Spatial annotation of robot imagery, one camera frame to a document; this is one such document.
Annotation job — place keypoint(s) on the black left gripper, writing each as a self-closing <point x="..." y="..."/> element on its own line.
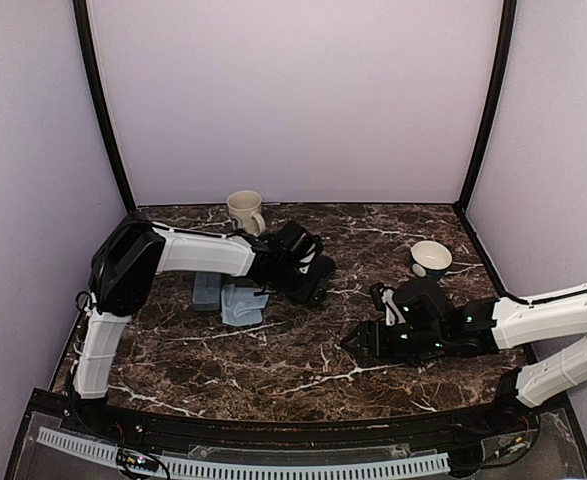
<point x="303" y="294"/>

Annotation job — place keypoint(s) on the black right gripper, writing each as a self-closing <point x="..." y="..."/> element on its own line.
<point x="367" y="328"/>

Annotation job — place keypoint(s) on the black hard glasses case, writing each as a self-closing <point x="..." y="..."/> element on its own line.
<point x="319" y="272"/>

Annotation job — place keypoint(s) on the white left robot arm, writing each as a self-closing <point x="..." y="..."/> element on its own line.
<point x="290" y="261"/>

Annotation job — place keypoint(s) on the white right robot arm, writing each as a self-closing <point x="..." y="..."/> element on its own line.
<point x="421" y="323"/>

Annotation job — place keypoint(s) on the blue textured glasses case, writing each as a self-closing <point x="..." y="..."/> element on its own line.
<point x="207" y="291"/>

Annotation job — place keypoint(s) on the cream ceramic mug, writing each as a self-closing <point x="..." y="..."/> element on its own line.
<point x="244" y="208"/>

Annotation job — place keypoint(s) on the white and green bowl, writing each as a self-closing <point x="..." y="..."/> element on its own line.
<point x="430" y="259"/>

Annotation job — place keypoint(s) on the white slotted cable duct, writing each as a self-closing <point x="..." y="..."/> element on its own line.
<point x="174" y="466"/>

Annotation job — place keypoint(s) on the right black frame post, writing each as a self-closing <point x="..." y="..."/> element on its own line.
<point x="498" y="71"/>

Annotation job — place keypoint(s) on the black frame post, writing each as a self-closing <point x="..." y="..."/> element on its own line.
<point x="498" y="71"/>
<point x="99" y="101"/>

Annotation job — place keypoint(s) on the left black frame post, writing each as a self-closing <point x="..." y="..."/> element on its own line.
<point x="99" y="101"/>

